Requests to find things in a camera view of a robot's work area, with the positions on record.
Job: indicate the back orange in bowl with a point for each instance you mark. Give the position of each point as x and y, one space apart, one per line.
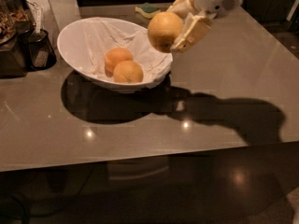
115 56

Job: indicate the front orange in bowl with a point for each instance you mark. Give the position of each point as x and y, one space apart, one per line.
128 72

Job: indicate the white tilted bowl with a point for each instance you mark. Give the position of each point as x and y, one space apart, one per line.
72 47

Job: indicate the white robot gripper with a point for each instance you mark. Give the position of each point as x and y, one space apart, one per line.
196 26

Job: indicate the white utensil in cup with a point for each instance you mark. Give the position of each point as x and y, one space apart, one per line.
38 14

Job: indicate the black mesh cup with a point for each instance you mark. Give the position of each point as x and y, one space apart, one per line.
39 53

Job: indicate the large orange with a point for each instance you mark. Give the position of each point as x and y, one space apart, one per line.
164 28

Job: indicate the green yellow sponge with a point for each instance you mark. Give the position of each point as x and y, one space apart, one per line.
147 10

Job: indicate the white cloth in bowl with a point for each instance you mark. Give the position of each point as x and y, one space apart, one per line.
102 34

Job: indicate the dark appliance with food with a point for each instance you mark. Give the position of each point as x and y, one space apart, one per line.
14 21

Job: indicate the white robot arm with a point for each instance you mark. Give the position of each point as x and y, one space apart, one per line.
197 18

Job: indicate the orange in bowl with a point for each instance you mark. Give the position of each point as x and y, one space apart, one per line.
115 56
128 72

